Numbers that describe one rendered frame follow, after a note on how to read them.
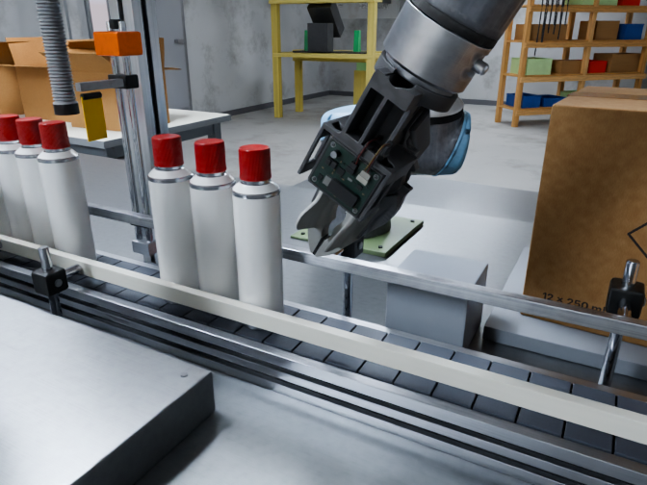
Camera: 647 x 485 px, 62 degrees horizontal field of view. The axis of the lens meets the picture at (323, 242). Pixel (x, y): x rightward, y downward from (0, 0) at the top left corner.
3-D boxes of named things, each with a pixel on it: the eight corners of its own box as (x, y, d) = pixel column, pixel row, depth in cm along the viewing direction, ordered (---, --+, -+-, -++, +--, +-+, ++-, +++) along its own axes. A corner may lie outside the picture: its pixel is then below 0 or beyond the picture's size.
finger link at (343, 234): (291, 269, 52) (333, 197, 47) (320, 249, 57) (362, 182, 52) (315, 291, 51) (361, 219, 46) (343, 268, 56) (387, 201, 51)
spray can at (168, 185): (153, 299, 68) (132, 137, 60) (182, 283, 72) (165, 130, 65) (185, 308, 66) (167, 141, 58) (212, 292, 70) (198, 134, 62)
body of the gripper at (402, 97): (290, 176, 46) (356, 49, 40) (336, 157, 53) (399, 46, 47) (359, 231, 45) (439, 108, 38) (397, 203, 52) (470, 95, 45)
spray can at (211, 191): (192, 310, 65) (174, 142, 58) (219, 293, 70) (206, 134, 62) (225, 320, 63) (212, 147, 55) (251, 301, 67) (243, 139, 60)
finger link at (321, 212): (267, 250, 53) (306, 176, 48) (297, 231, 57) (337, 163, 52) (291, 269, 52) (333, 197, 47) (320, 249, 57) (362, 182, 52)
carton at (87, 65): (41, 129, 235) (24, 38, 221) (125, 114, 278) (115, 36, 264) (116, 137, 219) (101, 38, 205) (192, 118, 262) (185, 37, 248)
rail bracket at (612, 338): (580, 431, 53) (613, 280, 47) (585, 390, 59) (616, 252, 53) (616, 442, 52) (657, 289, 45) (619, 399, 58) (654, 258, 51)
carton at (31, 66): (-7, 120, 257) (-25, 38, 243) (86, 107, 301) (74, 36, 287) (57, 128, 238) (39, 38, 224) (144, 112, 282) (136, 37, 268)
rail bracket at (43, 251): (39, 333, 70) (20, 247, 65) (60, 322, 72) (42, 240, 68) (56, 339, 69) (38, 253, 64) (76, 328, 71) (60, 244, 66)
